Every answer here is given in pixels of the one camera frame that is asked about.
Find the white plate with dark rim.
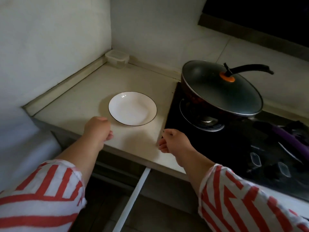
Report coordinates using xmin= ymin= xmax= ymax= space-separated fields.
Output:
xmin=108 ymin=91 xmax=157 ymax=126

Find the dark wok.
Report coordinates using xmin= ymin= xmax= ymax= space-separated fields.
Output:
xmin=181 ymin=64 xmax=274 ymax=119

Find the clear plastic container with lid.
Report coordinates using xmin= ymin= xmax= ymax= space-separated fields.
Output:
xmin=105 ymin=49 xmax=129 ymax=70

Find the black gas stove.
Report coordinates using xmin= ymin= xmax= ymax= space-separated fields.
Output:
xmin=164 ymin=82 xmax=309 ymax=202

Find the person's right hand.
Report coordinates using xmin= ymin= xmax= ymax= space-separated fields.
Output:
xmin=158 ymin=129 xmax=193 ymax=167

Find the white cabinet drawer edge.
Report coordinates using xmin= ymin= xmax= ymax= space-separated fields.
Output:
xmin=112 ymin=167 xmax=152 ymax=232

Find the person's left forearm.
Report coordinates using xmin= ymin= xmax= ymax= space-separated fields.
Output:
xmin=0 ymin=139 xmax=105 ymax=232

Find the person's left hand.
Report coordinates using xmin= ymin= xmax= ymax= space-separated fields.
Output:
xmin=84 ymin=116 xmax=113 ymax=151

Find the purple handled utensil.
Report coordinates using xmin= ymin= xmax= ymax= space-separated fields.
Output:
xmin=270 ymin=124 xmax=309 ymax=164

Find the glass wok lid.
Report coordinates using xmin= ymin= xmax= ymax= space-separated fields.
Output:
xmin=182 ymin=60 xmax=263 ymax=117

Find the person's right forearm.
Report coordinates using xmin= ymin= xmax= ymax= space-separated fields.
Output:
xmin=179 ymin=152 xmax=309 ymax=232

